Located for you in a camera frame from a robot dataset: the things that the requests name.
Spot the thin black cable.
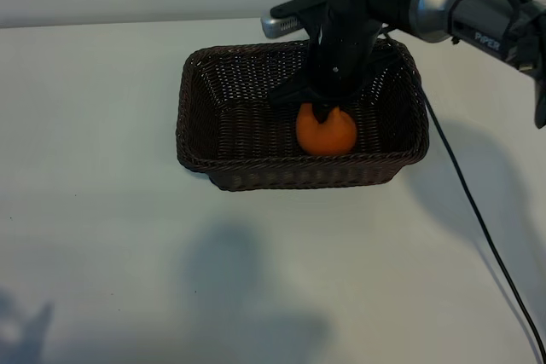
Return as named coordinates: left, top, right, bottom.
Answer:
left=380, top=26, right=546, bottom=361

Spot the black right camera mount bracket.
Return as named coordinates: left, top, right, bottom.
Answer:
left=270, top=0, right=330, bottom=20

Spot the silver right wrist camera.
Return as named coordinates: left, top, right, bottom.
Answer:
left=260, top=14, right=309, bottom=39

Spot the orange fruit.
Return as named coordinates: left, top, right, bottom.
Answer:
left=295, top=101, right=357, bottom=157

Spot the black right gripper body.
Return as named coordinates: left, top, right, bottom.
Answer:
left=267, top=9, right=405, bottom=110

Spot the dark brown woven wicker basket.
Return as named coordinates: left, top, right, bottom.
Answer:
left=175, top=37, right=430, bottom=192

